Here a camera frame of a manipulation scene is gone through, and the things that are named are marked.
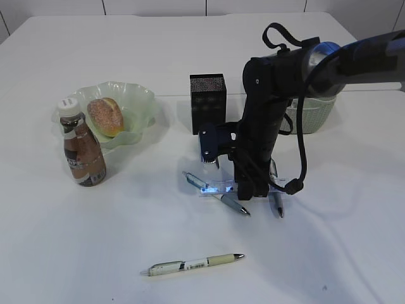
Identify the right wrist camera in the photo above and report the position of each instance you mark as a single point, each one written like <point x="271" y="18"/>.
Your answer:
<point x="216" y="140"/>

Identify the brown drink bottle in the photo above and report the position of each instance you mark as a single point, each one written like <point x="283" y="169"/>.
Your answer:
<point x="82" y="150"/>

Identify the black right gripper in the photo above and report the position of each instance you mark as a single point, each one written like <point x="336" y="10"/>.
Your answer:
<point x="256" y="134"/>

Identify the cream white pen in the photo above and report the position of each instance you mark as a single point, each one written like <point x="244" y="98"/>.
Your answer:
<point x="179" y="266"/>

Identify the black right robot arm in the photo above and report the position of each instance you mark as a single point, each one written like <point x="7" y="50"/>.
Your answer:
<point x="316" y="70"/>

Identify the grey white pen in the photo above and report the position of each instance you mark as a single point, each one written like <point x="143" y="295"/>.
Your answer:
<point x="276" y="195"/>

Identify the sesame bread roll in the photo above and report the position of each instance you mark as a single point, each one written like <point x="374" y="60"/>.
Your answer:
<point x="106" y="116"/>

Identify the clear plastic ruler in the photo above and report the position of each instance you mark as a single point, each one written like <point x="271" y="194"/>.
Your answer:
<point x="231" y="187"/>

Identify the teal white pen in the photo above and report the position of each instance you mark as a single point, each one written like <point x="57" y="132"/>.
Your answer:
<point x="224" y="198"/>

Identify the green woven plastic basket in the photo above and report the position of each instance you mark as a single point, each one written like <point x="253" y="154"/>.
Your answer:
<point x="314" y="114"/>

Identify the black pen holder box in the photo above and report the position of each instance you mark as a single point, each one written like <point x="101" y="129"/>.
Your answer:
<point x="208" y="100"/>

